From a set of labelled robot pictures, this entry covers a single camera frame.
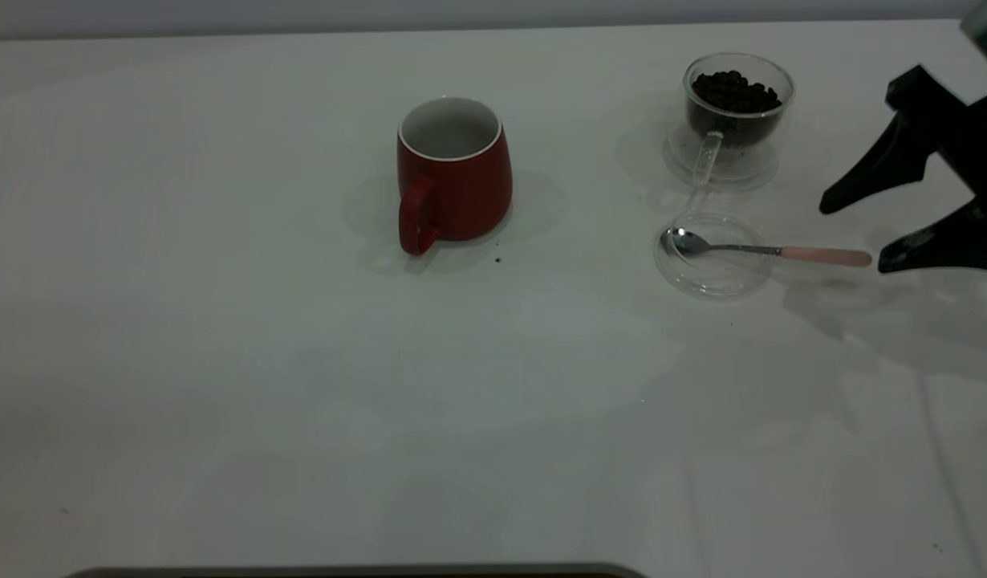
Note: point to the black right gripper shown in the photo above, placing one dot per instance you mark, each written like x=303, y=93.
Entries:
x=983, y=148

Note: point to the red ceramic mug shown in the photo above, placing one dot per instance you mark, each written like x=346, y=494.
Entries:
x=469, y=193

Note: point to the coffee beans pile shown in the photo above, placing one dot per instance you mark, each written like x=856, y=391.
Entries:
x=734, y=92

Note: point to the clear glass cup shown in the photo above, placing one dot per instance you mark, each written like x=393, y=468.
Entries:
x=704, y=159

